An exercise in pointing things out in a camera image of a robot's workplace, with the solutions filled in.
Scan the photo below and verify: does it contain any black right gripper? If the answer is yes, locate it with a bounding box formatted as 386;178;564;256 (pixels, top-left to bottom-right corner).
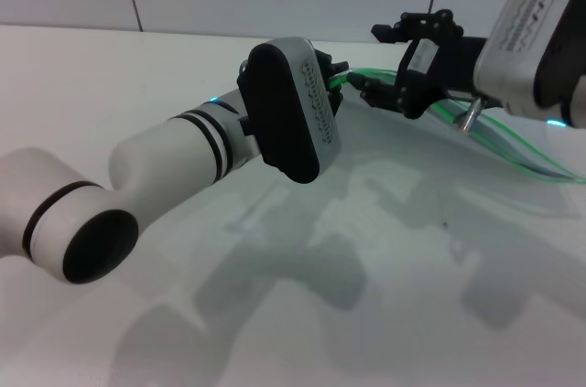
348;9;489;121

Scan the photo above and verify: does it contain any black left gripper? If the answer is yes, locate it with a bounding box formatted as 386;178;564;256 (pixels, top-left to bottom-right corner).
314;50;352;117

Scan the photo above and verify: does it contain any transparent document bag green zipper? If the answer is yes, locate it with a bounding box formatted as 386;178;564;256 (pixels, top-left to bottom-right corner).
327;66;586;219

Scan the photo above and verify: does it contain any silver right wrist connector plug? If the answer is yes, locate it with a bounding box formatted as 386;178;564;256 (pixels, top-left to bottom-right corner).
455;98;484;133

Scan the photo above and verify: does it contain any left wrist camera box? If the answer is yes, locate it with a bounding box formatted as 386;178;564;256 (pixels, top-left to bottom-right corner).
236;37;343;186

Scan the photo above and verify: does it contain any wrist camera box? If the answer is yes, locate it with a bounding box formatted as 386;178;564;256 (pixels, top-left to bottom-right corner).
236;37;343;186
473;0;586;119

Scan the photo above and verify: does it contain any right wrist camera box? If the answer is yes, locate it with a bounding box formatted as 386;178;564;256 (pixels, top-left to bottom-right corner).
473;0;586;119

